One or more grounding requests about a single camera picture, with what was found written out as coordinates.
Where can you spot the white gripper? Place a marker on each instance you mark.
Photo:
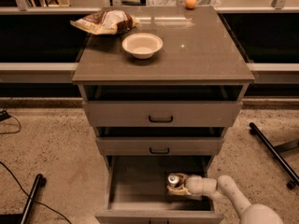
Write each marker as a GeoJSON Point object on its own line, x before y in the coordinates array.
{"type": "Point", "coordinates": [195, 184]}

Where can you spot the silver redbull can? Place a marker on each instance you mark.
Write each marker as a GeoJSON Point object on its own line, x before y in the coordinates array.
{"type": "Point", "coordinates": [173, 179]}

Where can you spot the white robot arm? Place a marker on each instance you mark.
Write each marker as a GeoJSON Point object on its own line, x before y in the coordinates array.
{"type": "Point", "coordinates": [221, 190]}

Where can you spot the bottom grey drawer open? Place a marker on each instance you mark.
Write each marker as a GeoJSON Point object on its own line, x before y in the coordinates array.
{"type": "Point", "coordinates": [136, 192]}

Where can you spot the grey drawer cabinet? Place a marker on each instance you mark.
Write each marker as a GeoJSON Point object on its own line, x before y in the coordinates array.
{"type": "Point", "coordinates": [198, 62]}

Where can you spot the middle grey drawer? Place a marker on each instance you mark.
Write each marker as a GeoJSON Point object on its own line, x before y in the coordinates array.
{"type": "Point", "coordinates": [159, 146]}

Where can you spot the top grey drawer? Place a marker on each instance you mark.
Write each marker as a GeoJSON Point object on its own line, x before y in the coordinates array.
{"type": "Point", "coordinates": [161, 114]}

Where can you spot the black stand leg right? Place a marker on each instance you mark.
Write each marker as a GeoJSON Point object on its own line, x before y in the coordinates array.
{"type": "Point", "coordinates": [277, 151]}

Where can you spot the black stand leg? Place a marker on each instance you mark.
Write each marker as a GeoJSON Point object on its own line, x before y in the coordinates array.
{"type": "Point", "coordinates": [23, 217]}
{"type": "Point", "coordinates": [277, 151]}

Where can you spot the black stand leg left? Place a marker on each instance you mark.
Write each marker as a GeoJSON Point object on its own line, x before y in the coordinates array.
{"type": "Point", "coordinates": [23, 217]}

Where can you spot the white paper bowl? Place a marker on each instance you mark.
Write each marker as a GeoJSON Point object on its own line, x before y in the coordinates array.
{"type": "Point", "coordinates": [142, 46]}

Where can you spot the brown white chip bag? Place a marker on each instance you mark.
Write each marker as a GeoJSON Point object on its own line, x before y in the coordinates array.
{"type": "Point", "coordinates": [110, 22]}

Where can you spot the orange fruit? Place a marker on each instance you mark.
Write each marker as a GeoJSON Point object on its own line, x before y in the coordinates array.
{"type": "Point", "coordinates": [190, 4]}

